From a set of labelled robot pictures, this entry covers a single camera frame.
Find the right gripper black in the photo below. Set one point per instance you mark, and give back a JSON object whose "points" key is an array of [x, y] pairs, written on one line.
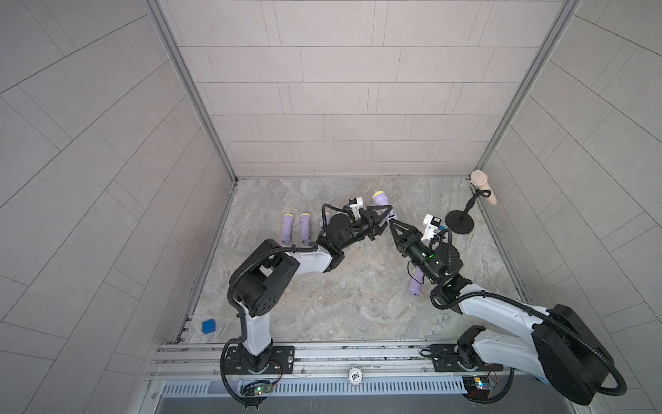
{"points": [[409, 241]]}

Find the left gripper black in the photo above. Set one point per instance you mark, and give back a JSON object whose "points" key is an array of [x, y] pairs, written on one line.
{"points": [[369, 224]]}

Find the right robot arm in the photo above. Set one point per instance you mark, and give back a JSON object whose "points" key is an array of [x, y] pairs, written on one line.
{"points": [[552, 344]]}

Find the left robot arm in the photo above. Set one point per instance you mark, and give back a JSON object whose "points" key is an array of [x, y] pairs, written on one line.
{"points": [[258, 284]]}

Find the black round stand base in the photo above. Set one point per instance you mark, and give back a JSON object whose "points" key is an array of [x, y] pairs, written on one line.
{"points": [[459, 222]]}

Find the beige microphone on stand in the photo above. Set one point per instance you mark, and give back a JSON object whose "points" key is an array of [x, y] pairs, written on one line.
{"points": [[480, 181]]}

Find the right circuit board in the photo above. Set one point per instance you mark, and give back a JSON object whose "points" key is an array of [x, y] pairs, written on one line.
{"points": [[478, 388]]}

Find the circuit board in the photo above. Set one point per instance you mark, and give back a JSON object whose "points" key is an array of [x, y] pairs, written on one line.
{"points": [[257, 389], [478, 388]]}

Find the blue hexagonal piece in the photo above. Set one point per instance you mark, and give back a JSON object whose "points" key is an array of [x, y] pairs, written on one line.
{"points": [[209, 326]]}

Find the left circuit board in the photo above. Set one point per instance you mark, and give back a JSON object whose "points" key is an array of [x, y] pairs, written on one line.
{"points": [[257, 389]]}

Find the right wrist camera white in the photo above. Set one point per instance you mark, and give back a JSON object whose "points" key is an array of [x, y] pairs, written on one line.
{"points": [[432, 226]]}

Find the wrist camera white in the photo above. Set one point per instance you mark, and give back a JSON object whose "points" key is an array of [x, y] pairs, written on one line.
{"points": [[432, 226], [354, 205]]}

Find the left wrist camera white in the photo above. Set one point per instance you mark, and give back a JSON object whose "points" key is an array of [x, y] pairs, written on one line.
{"points": [[354, 205]]}

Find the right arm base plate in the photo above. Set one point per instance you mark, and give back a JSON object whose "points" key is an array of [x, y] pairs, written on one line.
{"points": [[456, 358]]}

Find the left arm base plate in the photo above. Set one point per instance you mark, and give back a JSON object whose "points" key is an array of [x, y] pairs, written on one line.
{"points": [[274, 360]]}

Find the aluminium rail frame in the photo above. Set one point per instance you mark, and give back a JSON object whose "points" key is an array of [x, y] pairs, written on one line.
{"points": [[335, 359]]}

